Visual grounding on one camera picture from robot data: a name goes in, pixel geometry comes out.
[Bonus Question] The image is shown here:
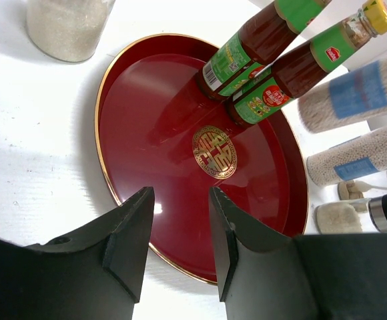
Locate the red round tray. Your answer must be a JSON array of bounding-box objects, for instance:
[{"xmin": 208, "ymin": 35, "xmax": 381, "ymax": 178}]
[{"xmin": 95, "ymin": 33, "xmax": 308, "ymax": 284}]

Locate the blue label jar silver lid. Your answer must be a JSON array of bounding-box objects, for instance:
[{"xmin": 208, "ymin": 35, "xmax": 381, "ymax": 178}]
[{"xmin": 298, "ymin": 58, "xmax": 387, "ymax": 133}]

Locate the black pump jar white powder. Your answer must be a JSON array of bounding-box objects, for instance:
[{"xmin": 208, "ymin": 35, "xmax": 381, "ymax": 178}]
[{"xmin": 26, "ymin": 0, "xmax": 115, "ymax": 63}]

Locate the blue label peppercorn jar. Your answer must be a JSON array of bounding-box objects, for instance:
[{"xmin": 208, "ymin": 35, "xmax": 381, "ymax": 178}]
[{"xmin": 306, "ymin": 126, "xmax": 387, "ymax": 187}]

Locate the chrome top grinder jar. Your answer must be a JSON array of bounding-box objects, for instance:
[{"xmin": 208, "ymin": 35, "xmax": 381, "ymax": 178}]
[{"xmin": 315, "ymin": 194, "xmax": 387, "ymax": 234}]

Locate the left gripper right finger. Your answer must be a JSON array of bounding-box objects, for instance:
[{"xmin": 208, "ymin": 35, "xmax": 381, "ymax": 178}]
[{"xmin": 209, "ymin": 187, "xmax": 387, "ymax": 319}]

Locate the black cap spice jar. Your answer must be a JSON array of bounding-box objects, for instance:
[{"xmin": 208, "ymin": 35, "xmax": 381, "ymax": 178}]
[{"xmin": 338, "ymin": 180, "xmax": 387, "ymax": 200}]

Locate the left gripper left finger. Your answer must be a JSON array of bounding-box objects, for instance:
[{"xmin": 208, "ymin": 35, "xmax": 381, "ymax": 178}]
[{"xmin": 0, "ymin": 187, "xmax": 155, "ymax": 319}]

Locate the sauce bottle yellow cap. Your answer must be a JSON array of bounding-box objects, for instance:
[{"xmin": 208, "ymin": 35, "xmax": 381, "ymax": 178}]
[
  {"xmin": 226, "ymin": 1, "xmax": 387, "ymax": 127},
  {"xmin": 196, "ymin": 0, "xmax": 330, "ymax": 101}
]

